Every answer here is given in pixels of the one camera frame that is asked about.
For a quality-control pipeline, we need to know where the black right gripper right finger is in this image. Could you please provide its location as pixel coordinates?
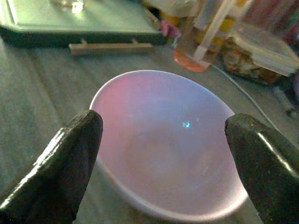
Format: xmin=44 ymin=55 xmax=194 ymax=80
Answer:
xmin=224 ymin=113 xmax=299 ymax=224

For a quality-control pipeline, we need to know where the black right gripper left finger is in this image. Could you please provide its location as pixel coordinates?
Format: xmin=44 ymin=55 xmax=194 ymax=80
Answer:
xmin=0 ymin=109 xmax=104 ymax=224

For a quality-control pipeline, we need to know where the white plastic bowl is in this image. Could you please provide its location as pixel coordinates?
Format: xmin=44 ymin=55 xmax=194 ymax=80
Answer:
xmin=89 ymin=69 xmax=249 ymax=223

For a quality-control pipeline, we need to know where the clear plastic food container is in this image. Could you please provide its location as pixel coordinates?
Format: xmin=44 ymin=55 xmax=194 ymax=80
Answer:
xmin=221 ymin=22 xmax=299 ymax=86

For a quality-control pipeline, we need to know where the wooden chopstick rest bar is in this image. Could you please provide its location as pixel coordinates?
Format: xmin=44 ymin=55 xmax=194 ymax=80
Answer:
xmin=68 ymin=38 xmax=154 ymax=57

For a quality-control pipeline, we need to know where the clear orange-tinted plastic cup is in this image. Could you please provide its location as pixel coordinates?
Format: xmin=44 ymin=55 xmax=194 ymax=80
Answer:
xmin=173 ymin=0 xmax=231 ymax=73

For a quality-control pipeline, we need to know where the white drinking straw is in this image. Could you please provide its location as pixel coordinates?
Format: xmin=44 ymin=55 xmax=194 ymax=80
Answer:
xmin=193 ymin=0 xmax=232 ymax=62

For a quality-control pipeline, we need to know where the grey-green tray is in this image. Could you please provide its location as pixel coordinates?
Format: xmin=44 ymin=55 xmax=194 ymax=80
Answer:
xmin=0 ymin=0 xmax=168 ymax=49

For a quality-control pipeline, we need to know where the pink crumpled wrapper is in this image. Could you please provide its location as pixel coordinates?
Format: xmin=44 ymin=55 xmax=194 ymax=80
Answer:
xmin=160 ymin=20 xmax=180 ymax=38

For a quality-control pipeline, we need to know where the white cable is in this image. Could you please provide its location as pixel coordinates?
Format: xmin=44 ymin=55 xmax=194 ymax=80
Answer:
xmin=212 ymin=64 xmax=280 ymax=131

